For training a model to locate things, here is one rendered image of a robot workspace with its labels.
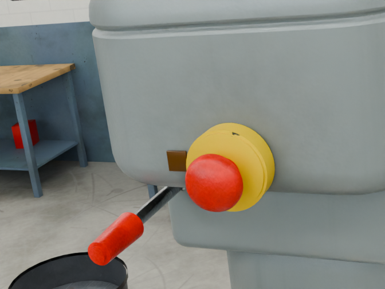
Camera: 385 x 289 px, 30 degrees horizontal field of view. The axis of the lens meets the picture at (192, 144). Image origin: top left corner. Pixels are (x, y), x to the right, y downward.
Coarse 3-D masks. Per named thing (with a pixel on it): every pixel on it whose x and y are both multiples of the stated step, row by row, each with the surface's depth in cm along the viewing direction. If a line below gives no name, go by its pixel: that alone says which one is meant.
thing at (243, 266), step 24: (240, 264) 70; (264, 264) 68; (288, 264) 67; (312, 264) 66; (336, 264) 65; (360, 264) 65; (384, 264) 64; (240, 288) 72; (264, 288) 69; (288, 288) 68; (312, 288) 67; (336, 288) 66; (360, 288) 65; (384, 288) 65
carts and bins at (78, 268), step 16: (64, 256) 304; (80, 256) 303; (32, 272) 296; (48, 272) 301; (64, 272) 304; (80, 272) 305; (96, 272) 304; (112, 272) 299; (16, 288) 288; (32, 288) 297; (48, 288) 302; (64, 288) 301; (80, 288) 299; (96, 288) 298; (112, 288) 296
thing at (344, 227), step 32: (384, 192) 57; (192, 224) 66; (224, 224) 64; (256, 224) 63; (288, 224) 62; (320, 224) 60; (352, 224) 59; (384, 224) 58; (320, 256) 62; (352, 256) 60; (384, 256) 59
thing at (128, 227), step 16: (160, 192) 62; (176, 192) 64; (144, 208) 59; (160, 208) 61; (112, 224) 56; (128, 224) 56; (96, 240) 53; (112, 240) 54; (128, 240) 55; (96, 256) 53; (112, 256) 53
